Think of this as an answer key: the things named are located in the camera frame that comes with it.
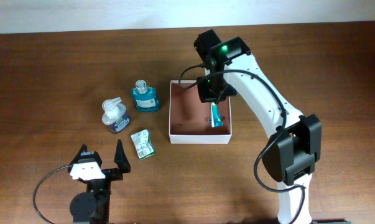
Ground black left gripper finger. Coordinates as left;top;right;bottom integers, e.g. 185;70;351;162
69;143;88;166
114;139;131;173

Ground green white packet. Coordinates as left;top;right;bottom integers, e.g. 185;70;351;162
131;129;156;160

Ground clear pump soap bottle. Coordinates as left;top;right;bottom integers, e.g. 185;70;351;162
102;97;131;134

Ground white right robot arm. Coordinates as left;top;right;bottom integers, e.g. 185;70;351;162
193;30;322;223

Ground white cardboard box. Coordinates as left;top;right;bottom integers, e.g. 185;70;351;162
169;80;233;144

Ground teal mouthwash bottle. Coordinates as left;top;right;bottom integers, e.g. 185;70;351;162
131;80;160;112

